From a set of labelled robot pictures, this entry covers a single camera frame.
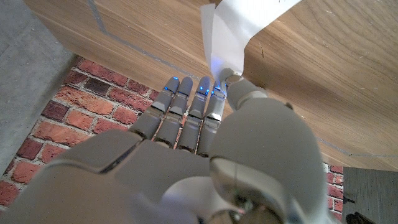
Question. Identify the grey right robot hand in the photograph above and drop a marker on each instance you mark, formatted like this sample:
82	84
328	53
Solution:
155	174

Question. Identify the white receipt paper strip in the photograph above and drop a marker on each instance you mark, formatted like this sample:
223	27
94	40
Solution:
230	37

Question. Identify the red brick printed backdrop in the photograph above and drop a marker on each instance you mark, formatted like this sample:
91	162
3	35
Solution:
81	109

